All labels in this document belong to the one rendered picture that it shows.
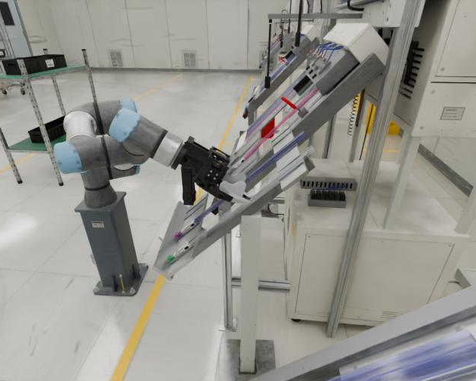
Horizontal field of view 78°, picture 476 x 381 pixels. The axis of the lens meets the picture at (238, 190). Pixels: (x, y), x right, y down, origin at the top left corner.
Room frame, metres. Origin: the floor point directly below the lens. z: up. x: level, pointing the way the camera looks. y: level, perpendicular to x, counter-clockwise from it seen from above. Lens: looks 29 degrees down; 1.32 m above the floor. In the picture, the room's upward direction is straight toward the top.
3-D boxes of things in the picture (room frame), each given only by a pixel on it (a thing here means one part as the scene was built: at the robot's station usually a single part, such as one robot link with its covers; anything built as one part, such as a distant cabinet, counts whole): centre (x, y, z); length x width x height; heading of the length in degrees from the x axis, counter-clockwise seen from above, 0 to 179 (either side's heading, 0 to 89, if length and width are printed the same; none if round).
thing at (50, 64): (2.90, 1.82, 1.01); 0.57 x 0.17 x 0.11; 174
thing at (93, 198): (1.27, 0.69, 0.60); 0.15 x 0.15 x 0.10
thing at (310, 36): (2.71, -0.57, 0.66); 1.01 x 0.73 x 1.31; 84
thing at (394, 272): (1.27, -0.59, 0.31); 0.70 x 0.65 x 0.62; 174
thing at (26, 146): (2.90, 1.82, 0.55); 0.91 x 0.46 x 1.10; 174
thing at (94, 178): (1.27, 0.68, 0.72); 0.13 x 0.12 x 0.14; 117
